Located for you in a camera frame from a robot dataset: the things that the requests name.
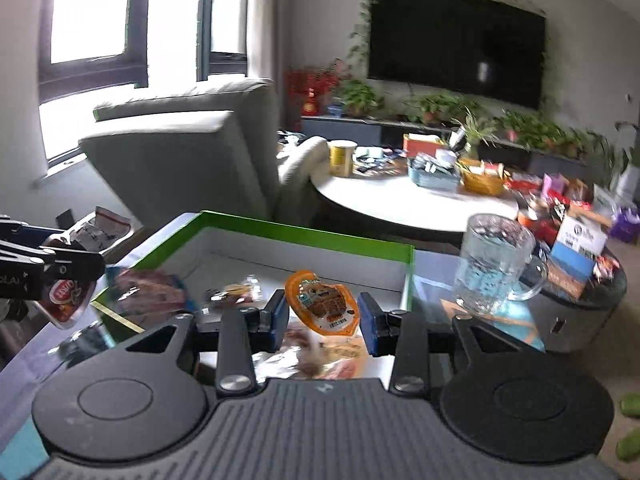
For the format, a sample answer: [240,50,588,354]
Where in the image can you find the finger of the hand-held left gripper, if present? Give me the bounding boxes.
[0,215,68,249]
[0,247,107,286]

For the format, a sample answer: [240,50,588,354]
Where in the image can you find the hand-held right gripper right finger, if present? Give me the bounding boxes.
[357,291,526,397]

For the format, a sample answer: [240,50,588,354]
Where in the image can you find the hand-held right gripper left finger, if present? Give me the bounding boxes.
[120,289,290,396]

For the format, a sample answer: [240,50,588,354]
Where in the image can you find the red snack packet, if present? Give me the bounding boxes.
[39,206,135,330]

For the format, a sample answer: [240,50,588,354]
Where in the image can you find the large tan snack packet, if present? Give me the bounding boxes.
[320,335,370,380]

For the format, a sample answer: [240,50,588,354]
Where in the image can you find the brown nut packet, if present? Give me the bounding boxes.
[280,324,326,380]

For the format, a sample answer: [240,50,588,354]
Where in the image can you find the orange jelly pouch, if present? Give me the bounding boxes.
[284,269,362,337]

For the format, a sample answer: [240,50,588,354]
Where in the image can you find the clear dark fruit packet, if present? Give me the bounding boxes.
[204,274,263,307]

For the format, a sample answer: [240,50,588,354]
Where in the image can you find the pink blue snack packet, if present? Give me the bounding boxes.
[111,266,196,315]

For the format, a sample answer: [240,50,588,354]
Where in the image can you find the green cardboard box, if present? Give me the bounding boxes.
[92,210,417,381]

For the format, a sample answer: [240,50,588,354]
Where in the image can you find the pale lavender table cloth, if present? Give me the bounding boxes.
[0,310,126,441]

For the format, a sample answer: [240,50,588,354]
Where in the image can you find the round white coffee table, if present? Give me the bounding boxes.
[310,162,523,241]

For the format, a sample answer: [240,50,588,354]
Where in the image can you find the glass mug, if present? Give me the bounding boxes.
[452,213,549,317]

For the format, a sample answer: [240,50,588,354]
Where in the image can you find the grey armchair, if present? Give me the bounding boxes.
[80,77,331,231]

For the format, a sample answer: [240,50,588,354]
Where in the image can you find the blue plastic tray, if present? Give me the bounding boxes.
[407,157,461,192]

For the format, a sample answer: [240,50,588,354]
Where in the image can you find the pile of dark small packets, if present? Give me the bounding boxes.
[352,147,408,176]

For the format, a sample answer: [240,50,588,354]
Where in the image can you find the yellow can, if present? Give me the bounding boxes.
[328,140,358,178]

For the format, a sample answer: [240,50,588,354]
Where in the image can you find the yellow woven basket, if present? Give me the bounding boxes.
[459,160,507,197]

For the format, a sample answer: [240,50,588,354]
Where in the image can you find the orange red box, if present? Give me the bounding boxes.
[402,133,451,159]

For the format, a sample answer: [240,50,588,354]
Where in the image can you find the dark television cabinet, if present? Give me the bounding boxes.
[300,114,591,173]

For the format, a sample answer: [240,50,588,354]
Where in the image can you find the spider plant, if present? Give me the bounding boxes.
[450,106,498,161]

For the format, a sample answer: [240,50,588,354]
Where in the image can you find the pile of colourful packages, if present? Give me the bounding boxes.
[507,170,596,241]

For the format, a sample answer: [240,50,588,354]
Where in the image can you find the white blue carton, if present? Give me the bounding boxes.
[550,204,613,301]

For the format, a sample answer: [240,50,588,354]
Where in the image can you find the row of potted green plants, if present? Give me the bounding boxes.
[340,80,596,158]

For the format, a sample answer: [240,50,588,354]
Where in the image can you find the wide dark-framed window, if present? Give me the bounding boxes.
[37,0,151,93]

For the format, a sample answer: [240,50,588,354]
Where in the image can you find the red flower arrangement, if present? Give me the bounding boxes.
[285,60,351,117]

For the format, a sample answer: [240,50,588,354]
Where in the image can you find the red brown snack bag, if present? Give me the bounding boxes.
[592,255,621,281]

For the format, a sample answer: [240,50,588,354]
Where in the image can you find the purple bag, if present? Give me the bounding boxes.
[610,209,640,243]

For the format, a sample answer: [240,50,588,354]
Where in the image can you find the tall leafy plant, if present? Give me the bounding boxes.
[597,120,640,181]

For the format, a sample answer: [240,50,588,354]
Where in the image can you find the climbing vine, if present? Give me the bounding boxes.
[347,0,551,116]

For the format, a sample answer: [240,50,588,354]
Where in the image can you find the narrow dark-framed window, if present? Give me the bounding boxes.
[197,0,251,81]

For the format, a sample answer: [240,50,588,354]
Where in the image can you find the black television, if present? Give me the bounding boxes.
[367,0,547,111]

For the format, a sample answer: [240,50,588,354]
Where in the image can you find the white plant pot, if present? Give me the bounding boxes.
[616,164,640,202]

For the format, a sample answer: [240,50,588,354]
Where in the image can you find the pale curtain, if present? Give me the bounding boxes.
[247,0,293,91]

